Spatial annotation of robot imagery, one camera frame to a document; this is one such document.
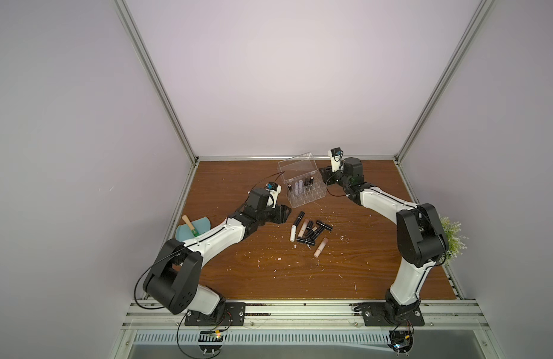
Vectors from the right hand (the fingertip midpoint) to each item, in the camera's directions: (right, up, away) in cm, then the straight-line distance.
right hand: (327, 161), depth 93 cm
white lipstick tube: (-15, -30, -3) cm, 34 cm away
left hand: (-17, -19, -8) cm, 26 cm away
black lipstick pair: (-5, -8, +10) cm, 14 cm away
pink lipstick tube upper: (-10, -28, -1) cm, 30 cm away
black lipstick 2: (-8, -28, -1) cm, 29 cm away
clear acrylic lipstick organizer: (-9, -9, +8) cm, 15 cm away
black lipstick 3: (-6, -31, -3) cm, 32 cm away
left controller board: (-43, -60, -21) cm, 76 cm away
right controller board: (+19, -60, -23) cm, 67 cm away
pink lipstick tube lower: (-3, -34, -6) cm, 35 cm away
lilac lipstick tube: (-13, -11, +7) cm, 18 cm away
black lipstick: (-12, -25, +2) cm, 28 cm away
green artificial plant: (+39, -28, -20) cm, 52 cm away
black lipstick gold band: (-16, -11, +5) cm, 20 cm away
